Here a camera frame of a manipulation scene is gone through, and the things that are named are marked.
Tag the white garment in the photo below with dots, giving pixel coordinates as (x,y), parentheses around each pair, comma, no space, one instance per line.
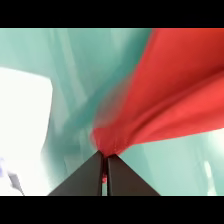
(20,133)

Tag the red T-shirt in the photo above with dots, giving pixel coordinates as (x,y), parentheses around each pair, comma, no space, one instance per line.
(173,96)

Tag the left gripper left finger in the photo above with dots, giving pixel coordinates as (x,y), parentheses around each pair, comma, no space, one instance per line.
(87,180)

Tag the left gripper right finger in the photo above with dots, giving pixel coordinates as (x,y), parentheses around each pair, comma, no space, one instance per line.
(124,180)

